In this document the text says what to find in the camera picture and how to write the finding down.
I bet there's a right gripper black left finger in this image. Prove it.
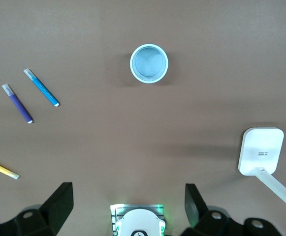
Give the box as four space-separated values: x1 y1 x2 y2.
0 182 74 236

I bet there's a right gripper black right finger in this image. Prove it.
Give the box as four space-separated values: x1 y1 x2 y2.
179 183 281 236

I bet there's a blue marker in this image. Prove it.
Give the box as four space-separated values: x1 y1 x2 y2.
23 68 61 108

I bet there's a white desk lamp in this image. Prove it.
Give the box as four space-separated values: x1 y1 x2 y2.
238 126 286 216

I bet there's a purple marker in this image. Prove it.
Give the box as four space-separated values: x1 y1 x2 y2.
1 84 33 124

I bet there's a translucent blue cup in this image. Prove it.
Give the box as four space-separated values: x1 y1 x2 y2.
129 43 170 84

